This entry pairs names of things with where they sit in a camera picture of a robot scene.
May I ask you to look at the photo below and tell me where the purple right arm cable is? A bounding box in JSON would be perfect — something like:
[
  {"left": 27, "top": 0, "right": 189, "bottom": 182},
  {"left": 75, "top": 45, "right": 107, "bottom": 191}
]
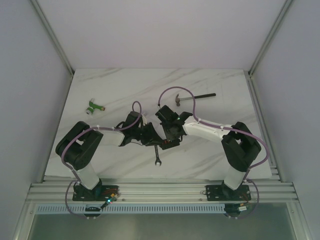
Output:
[{"left": 158, "top": 85, "right": 270, "bottom": 221}]

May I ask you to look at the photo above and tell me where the black fuse box base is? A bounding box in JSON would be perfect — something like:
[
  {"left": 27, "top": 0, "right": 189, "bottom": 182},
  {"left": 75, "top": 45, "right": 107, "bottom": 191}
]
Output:
[{"left": 159, "top": 138, "right": 181, "bottom": 150}]

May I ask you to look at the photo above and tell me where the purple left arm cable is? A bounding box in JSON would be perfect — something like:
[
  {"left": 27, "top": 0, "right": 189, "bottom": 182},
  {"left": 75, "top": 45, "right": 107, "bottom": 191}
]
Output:
[{"left": 60, "top": 100, "right": 143, "bottom": 221}]

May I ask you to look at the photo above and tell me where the green white connector plug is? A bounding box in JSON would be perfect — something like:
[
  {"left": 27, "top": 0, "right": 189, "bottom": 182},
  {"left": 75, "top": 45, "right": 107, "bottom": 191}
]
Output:
[{"left": 85, "top": 98, "right": 106, "bottom": 115}]

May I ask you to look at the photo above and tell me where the silver open-end wrench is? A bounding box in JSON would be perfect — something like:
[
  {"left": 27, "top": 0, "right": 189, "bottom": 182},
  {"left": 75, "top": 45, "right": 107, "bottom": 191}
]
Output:
[{"left": 154, "top": 145, "right": 162, "bottom": 167}]

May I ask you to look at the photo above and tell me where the aluminium rail frame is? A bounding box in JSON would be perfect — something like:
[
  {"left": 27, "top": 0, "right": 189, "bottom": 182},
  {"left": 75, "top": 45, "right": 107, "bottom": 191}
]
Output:
[{"left": 25, "top": 0, "right": 320, "bottom": 240}]

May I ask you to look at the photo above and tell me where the white slotted cable duct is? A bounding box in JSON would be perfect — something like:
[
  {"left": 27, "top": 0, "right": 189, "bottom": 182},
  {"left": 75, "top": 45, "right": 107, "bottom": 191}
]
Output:
[{"left": 35, "top": 203, "right": 226, "bottom": 215}]

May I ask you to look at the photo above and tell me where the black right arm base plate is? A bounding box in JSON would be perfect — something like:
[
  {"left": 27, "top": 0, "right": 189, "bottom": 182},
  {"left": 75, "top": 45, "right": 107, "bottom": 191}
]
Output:
[{"left": 204, "top": 183, "right": 252, "bottom": 202}]

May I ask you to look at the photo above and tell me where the claw hammer black handle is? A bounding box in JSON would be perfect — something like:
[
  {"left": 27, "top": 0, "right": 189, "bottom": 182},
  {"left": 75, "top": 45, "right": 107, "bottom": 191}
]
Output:
[{"left": 174, "top": 92, "right": 217, "bottom": 108}]

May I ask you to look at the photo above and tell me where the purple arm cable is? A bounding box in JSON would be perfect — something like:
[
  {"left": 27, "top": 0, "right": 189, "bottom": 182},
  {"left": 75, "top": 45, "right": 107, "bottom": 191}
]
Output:
[
  {"left": 158, "top": 85, "right": 270, "bottom": 221},
  {"left": 60, "top": 100, "right": 143, "bottom": 221}
]

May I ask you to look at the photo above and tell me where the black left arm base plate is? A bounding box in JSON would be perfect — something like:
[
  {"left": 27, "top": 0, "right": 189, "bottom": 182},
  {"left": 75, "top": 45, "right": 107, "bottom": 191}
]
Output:
[{"left": 72, "top": 185, "right": 119, "bottom": 202}]

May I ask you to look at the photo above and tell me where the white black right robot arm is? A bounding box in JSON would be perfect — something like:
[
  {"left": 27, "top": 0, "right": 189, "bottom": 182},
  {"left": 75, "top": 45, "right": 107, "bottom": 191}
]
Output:
[{"left": 155, "top": 105, "right": 262, "bottom": 200}]

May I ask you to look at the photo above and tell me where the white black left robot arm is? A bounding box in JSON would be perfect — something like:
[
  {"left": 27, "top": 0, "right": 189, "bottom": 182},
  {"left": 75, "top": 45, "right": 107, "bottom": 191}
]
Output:
[{"left": 55, "top": 111, "right": 164, "bottom": 201}]

